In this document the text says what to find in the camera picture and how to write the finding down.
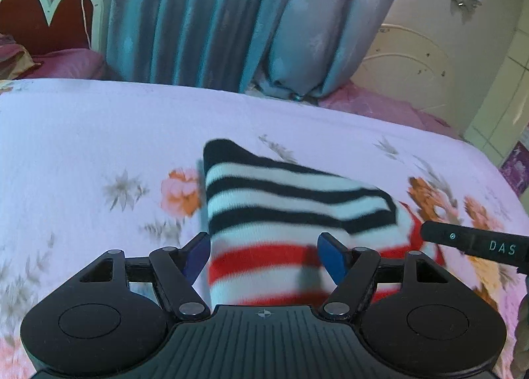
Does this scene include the thin white cable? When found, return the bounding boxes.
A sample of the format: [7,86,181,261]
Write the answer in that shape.
[81,0,93,50]

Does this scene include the white metal bed frame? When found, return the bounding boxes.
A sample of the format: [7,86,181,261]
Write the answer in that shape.
[351,23,452,116]

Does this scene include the teal curtain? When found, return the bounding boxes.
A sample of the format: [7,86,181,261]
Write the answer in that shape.
[105,0,414,101]

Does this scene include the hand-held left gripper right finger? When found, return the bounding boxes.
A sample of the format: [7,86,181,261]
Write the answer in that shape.
[317,232,453,319]

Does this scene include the purple printed box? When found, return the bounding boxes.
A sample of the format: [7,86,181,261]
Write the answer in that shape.
[499,143,529,198]

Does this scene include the pink pillow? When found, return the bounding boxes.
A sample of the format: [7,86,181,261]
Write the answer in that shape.
[25,48,107,81]

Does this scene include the red scalloped headboard white trim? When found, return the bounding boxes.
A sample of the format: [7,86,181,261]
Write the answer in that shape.
[0,0,106,57]

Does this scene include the pink floral bedsheet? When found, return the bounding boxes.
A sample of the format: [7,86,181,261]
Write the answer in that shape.
[0,78,529,379]

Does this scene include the pink blanket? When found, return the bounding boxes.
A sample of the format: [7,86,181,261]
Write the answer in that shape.
[318,81,472,141]

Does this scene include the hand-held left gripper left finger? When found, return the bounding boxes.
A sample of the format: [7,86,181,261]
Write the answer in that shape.
[78,232,212,320]

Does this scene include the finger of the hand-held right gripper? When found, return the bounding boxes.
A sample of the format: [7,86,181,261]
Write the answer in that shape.
[420,220,529,274]

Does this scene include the white wardrobe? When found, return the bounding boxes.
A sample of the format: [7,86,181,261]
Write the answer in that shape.
[463,0,529,165]

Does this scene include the red black white striped sock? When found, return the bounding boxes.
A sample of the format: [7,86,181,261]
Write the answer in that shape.
[202,138,447,306]

